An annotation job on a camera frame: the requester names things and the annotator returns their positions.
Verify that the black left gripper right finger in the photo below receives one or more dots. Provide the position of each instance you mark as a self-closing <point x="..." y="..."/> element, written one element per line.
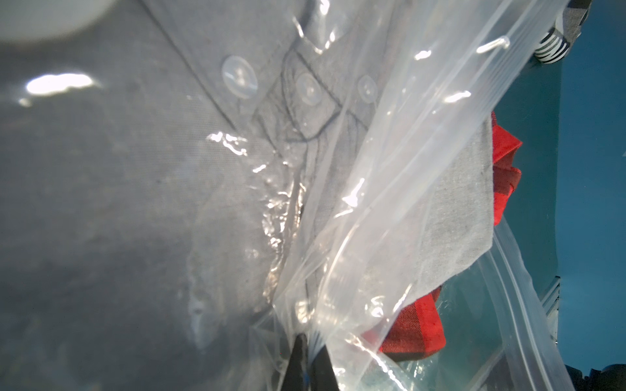
<point x="323" y="377"/>

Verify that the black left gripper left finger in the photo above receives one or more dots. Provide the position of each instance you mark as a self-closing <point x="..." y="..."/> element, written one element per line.
<point x="296" y="375"/>

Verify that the clear plastic vacuum bag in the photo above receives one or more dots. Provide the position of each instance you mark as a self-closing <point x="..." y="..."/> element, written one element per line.
<point x="391" y="220"/>

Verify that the black white checkered shirt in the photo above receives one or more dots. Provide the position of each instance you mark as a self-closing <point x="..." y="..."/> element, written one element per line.
<point x="557" y="42"/>

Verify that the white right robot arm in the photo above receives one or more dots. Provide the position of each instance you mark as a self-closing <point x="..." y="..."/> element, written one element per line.
<point x="611" y="378"/>

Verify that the light blue shirt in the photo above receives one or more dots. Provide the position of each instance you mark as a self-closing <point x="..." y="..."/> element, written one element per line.
<point x="146" y="195"/>

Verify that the white round bag valve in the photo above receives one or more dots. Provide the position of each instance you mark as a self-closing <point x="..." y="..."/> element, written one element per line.
<point x="25" y="21"/>

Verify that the red black checkered cloth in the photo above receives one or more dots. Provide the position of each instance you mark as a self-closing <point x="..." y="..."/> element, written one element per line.
<point x="418" y="331"/>

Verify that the aluminium mounting rail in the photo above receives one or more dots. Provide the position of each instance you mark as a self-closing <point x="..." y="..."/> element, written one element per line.
<point x="550" y="300"/>

